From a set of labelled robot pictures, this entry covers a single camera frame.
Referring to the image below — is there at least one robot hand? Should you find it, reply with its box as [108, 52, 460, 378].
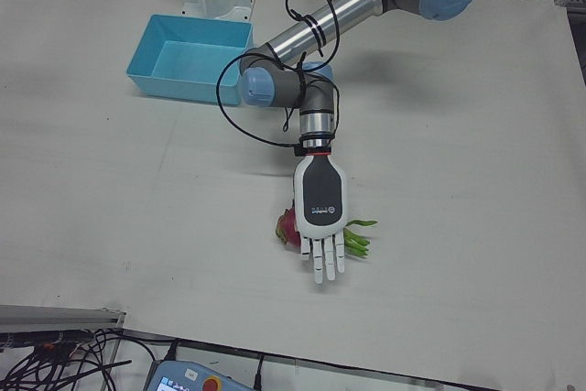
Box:
[290, 153, 352, 285]

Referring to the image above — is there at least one pink dragon fruit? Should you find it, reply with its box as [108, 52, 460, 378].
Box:
[274, 198, 379, 261]

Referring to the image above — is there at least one light blue plastic bin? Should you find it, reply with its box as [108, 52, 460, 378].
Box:
[124, 14, 255, 108]

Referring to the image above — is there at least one grey-blue robot teach pendant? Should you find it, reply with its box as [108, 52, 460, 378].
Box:
[143, 357, 258, 391]

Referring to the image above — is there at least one black power strip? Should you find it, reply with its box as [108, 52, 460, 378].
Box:
[0, 329, 93, 349]

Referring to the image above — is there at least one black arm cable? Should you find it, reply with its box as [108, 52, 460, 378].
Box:
[215, 0, 342, 150]

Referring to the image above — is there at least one aluminium profile rail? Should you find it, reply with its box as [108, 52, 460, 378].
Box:
[0, 304, 127, 333]

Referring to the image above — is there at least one black cable tangle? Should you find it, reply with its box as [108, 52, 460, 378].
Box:
[0, 330, 159, 391]

